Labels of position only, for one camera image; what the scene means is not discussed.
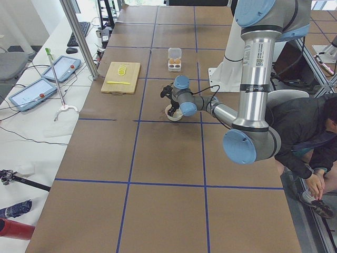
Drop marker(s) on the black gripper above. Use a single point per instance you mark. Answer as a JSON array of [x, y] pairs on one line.
[[174, 103]]

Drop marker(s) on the white round bowl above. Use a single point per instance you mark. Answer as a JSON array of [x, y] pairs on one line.
[[176, 116]]

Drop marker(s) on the clear plastic egg box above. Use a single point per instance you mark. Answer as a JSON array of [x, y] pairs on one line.
[[174, 59]]

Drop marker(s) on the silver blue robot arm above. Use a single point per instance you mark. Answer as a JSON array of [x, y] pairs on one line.
[[262, 24]]

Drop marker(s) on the person's clasped hands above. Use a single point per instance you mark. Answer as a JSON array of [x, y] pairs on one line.
[[316, 183]]

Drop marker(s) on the wooden cutting board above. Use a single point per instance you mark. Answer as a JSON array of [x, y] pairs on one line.
[[133, 70]]

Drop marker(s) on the yellow lemon slices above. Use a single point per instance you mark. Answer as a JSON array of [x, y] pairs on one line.
[[122, 69]]

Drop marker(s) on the yellow plastic knife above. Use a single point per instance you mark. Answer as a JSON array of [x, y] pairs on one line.
[[118, 82]]

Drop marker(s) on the white chair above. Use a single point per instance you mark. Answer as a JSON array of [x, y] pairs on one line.
[[278, 97]]

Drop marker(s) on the silver reacher grabber stick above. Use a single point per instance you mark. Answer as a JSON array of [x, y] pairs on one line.
[[64, 106]]

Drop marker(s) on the upper teach pendant tablet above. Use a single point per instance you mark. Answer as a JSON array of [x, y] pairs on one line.
[[64, 67]]

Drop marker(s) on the teach pendant tablet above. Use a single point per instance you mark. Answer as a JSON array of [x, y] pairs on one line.
[[64, 67], [33, 95]]

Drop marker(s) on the black computer mouse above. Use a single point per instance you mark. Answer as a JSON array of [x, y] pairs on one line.
[[71, 50]]

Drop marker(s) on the person in black jacket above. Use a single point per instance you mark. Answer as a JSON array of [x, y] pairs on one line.
[[300, 124]]

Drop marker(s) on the lower teach pendant tablet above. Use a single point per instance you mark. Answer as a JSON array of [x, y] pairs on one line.
[[33, 95]]

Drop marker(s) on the grey brown shoe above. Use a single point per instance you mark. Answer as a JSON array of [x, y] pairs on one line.
[[318, 206]]

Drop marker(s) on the black tripod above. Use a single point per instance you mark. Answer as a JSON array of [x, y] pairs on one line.
[[8, 176]]

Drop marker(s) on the folded dark blue umbrella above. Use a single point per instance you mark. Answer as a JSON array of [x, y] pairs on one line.
[[16, 210]]

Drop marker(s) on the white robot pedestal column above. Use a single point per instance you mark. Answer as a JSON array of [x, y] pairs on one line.
[[226, 77]]

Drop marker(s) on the aluminium frame post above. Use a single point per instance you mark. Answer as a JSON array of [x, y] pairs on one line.
[[74, 24]]

